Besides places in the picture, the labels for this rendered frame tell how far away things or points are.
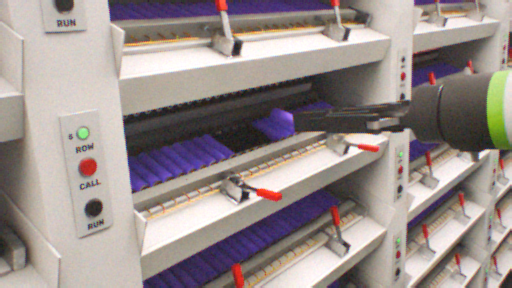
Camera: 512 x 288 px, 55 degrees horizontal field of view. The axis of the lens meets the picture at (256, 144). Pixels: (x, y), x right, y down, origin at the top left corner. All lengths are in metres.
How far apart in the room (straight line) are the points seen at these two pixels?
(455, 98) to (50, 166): 0.44
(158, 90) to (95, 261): 0.19
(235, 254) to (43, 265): 0.39
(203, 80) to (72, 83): 0.17
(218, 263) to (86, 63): 0.44
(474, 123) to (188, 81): 0.33
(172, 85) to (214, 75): 0.07
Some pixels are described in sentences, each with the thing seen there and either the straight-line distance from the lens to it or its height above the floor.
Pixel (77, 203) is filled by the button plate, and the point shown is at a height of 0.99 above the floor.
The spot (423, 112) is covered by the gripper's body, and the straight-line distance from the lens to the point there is 0.64.
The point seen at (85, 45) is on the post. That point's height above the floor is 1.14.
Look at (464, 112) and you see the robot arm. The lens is 0.61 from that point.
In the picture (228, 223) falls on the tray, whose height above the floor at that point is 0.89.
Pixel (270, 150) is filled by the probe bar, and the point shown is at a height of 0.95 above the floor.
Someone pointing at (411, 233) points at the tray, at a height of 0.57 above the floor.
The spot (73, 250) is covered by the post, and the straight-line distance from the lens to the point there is 0.52.
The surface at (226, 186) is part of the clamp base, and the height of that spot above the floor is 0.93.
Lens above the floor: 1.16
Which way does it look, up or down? 15 degrees down
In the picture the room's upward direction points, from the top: 3 degrees counter-clockwise
